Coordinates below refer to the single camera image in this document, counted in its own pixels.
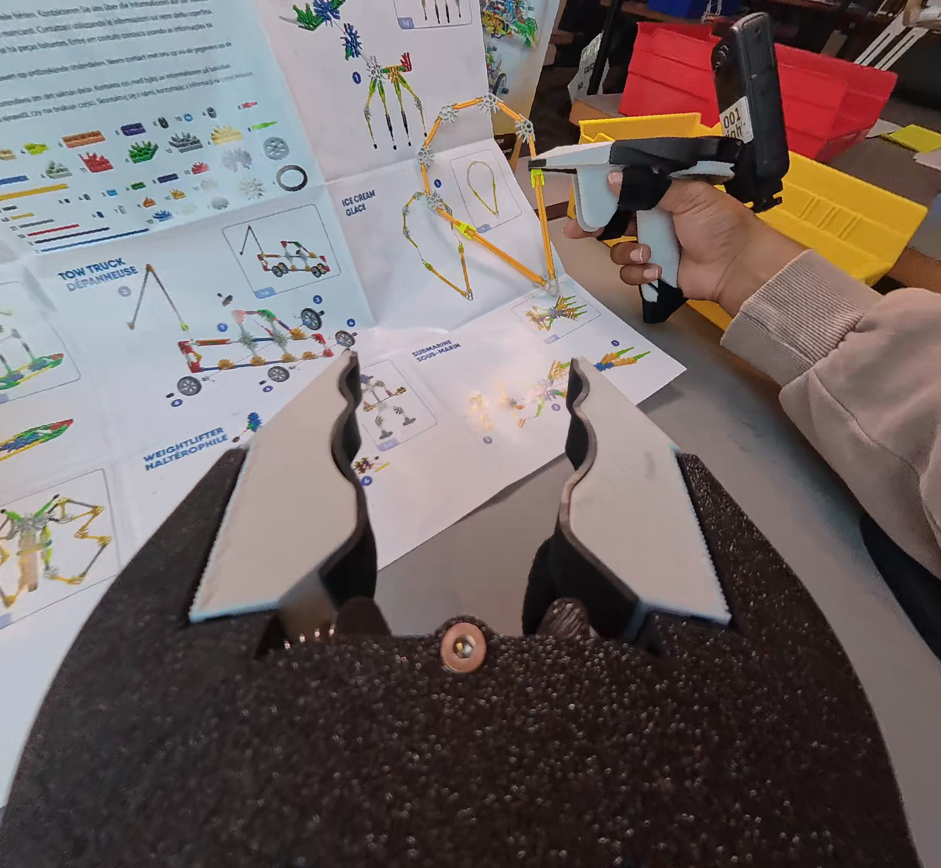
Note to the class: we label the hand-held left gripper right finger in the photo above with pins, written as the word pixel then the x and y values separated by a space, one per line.
pixel 632 530

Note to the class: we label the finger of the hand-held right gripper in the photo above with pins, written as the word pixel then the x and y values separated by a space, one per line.
pixel 574 157

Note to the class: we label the yellow paper note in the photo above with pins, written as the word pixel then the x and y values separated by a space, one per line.
pixel 915 138

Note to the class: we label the red plastic bin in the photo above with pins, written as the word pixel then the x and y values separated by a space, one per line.
pixel 824 82

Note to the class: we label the printed instruction sheet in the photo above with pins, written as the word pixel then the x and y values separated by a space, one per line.
pixel 88 236

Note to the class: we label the person's right hand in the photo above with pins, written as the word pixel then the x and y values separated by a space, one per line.
pixel 721 244

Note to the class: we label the blue plastic bin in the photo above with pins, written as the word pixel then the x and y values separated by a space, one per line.
pixel 691 1

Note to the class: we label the person's right forearm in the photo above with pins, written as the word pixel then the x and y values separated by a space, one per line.
pixel 868 369

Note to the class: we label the grey desk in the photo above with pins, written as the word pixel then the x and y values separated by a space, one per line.
pixel 765 457

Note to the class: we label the yellow plastic bin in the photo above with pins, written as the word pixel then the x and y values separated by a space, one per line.
pixel 838 214

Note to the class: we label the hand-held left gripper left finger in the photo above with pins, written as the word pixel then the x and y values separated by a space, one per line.
pixel 280 516

